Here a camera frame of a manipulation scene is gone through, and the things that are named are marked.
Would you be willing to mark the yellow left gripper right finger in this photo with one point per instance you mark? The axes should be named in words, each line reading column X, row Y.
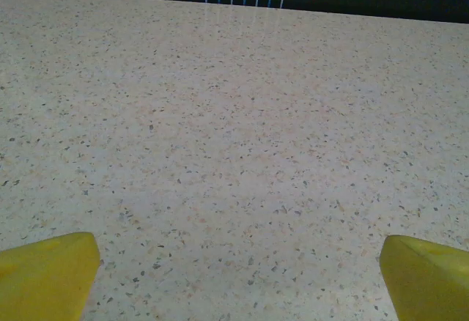
column 428, row 280

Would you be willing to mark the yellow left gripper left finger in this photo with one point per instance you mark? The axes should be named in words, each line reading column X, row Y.
column 44, row 273

